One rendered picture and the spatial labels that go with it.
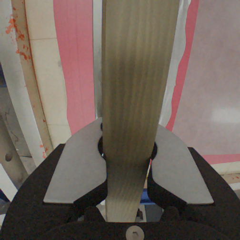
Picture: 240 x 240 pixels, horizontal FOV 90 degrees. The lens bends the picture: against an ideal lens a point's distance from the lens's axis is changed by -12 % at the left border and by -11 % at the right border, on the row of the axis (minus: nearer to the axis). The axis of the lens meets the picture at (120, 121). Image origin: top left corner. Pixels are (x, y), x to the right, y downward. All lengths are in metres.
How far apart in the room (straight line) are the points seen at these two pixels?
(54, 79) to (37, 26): 0.09
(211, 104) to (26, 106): 0.35
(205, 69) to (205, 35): 0.06
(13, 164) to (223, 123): 0.47
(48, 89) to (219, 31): 0.32
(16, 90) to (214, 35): 0.34
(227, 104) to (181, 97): 0.11
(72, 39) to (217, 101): 0.29
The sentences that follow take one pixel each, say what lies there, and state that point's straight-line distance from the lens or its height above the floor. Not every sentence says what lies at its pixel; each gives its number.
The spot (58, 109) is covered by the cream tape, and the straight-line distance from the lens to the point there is 0.29.
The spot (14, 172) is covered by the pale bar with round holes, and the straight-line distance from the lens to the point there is 0.37.
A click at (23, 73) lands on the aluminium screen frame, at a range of 0.26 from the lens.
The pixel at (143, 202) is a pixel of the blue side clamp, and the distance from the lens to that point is 0.41.
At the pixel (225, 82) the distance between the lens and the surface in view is 0.32.
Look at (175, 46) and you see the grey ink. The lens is 0.25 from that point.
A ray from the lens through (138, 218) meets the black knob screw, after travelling 0.36.
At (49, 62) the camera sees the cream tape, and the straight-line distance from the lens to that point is 0.27.
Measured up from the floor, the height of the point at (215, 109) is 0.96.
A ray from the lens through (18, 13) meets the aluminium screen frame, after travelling 0.27.
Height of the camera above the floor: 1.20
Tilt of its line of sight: 60 degrees down
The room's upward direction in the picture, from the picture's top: 180 degrees clockwise
